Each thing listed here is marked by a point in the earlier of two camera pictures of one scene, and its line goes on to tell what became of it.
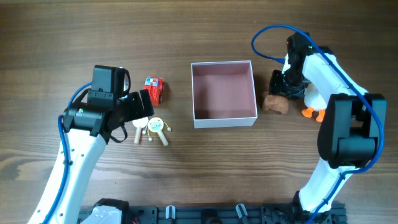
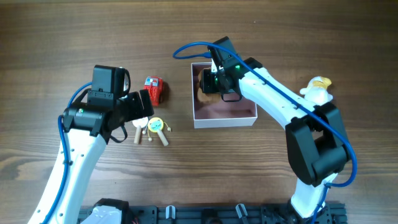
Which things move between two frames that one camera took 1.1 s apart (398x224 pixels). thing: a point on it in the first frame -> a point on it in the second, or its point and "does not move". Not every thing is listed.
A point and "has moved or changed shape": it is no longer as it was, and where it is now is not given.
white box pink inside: x=223 y=94 does not move
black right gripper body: x=278 y=83 -> x=209 y=83
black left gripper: x=137 y=111 does not move
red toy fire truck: x=155 y=86 does not move
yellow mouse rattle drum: x=156 y=124 does not move
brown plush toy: x=277 y=103 has moved or changed shape
